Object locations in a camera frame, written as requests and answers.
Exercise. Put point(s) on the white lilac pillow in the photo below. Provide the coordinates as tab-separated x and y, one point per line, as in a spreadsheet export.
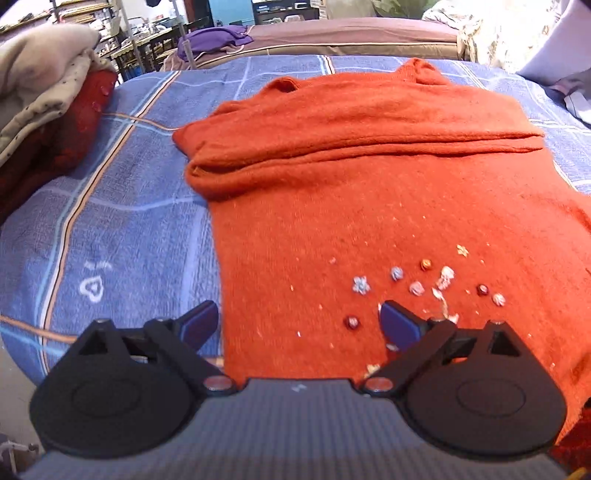
567	49

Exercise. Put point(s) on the beige folded garment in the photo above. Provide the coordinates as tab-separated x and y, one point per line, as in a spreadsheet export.
36	59

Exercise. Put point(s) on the metal rack stand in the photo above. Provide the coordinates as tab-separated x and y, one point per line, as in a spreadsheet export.
133	45

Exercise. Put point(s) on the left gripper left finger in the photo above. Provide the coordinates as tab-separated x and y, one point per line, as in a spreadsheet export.
174	343

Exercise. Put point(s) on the cream dotted folded garment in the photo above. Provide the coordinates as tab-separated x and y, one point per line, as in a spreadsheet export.
51	104

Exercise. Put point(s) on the white pink garment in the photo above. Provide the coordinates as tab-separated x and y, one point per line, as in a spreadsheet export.
573	92

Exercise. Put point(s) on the green potted plant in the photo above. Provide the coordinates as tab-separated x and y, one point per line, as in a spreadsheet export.
410	9

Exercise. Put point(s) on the floral pillow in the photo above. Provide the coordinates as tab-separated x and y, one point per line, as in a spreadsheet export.
503	34

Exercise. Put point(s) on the purple cloth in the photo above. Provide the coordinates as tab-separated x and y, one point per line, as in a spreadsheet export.
213	40

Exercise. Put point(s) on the dark red folded garment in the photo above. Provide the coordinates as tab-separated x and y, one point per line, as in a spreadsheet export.
58	147

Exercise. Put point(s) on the orange knit sweater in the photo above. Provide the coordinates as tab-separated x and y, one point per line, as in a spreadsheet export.
332	194

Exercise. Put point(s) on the brown mauve bed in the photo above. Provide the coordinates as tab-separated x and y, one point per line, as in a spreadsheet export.
369	36

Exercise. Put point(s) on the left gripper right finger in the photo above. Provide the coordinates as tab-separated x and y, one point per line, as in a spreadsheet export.
422	345

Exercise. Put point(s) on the blue plaid bed sheet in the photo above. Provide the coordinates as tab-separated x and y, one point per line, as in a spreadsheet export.
123	237

